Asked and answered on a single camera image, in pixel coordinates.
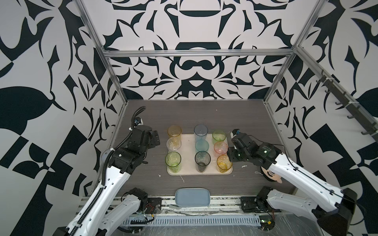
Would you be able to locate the left black corrugated cable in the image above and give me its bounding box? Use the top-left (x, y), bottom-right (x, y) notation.
top-left (66, 106), bottom-right (147, 236)

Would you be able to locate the white slotted cable duct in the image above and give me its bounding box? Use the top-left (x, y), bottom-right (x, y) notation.
top-left (121, 215), bottom-right (261, 227)

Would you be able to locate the pink plastic cup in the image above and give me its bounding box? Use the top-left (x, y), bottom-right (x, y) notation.
top-left (214, 142), bottom-right (228, 155)

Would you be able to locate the grey smoked plastic cup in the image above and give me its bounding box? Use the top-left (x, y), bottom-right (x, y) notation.
top-left (195, 151), bottom-right (211, 173)

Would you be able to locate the yellow plastic cup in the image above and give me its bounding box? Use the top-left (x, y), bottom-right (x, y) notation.
top-left (217, 155), bottom-right (232, 173)

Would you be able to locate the blue clear plastic cup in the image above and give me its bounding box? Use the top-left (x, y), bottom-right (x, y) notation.
top-left (194, 124), bottom-right (208, 142)

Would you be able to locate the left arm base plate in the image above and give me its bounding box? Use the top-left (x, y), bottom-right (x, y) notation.
top-left (136, 197), bottom-right (162, 214)

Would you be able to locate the black wall hook rack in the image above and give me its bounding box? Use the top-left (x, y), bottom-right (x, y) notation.
top-left (316, 70), bottom-right (378, 142)

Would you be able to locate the blue grey oval dish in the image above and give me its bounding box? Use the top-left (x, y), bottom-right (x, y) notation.
top-left (175, 188), bottom-right (211, 207)

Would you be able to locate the cartoon face plush toy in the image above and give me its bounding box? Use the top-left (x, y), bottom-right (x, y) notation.
top-left (260, 167), bottom-right (283, 183)

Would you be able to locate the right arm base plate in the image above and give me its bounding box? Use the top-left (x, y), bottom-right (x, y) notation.
top-left (240, 196), bottom-right (281, 213)

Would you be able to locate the tall green plastic cup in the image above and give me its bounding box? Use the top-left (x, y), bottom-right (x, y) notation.
top-left (165, 151), bottom-right (182, 173)

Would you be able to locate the small green plastic cup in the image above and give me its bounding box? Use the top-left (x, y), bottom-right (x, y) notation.
top-left (212, 129), bottom-right (226, 143)

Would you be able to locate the teal frosted plastic cup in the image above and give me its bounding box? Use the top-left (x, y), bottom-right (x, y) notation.
top-left (195, 139), bottom-right (209, 152)

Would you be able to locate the amber plastic cup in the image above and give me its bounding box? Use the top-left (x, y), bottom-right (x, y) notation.
top-left (167, 125), bottom-right (182, 144)

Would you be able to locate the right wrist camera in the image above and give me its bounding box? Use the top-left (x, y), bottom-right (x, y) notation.
top-left (230, 129), bottom-right (240, 138)

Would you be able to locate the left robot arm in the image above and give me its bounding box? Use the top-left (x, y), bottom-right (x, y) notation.
top-left (54, 125), bottom-right (160, 236)

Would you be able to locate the beige plastic tray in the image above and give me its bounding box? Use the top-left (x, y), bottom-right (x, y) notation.
top-left (167, 134), bottom-right (233, 176)

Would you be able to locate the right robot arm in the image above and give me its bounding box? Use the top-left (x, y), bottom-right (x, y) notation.
top-left (227, 129), bottom-right (357, 236)

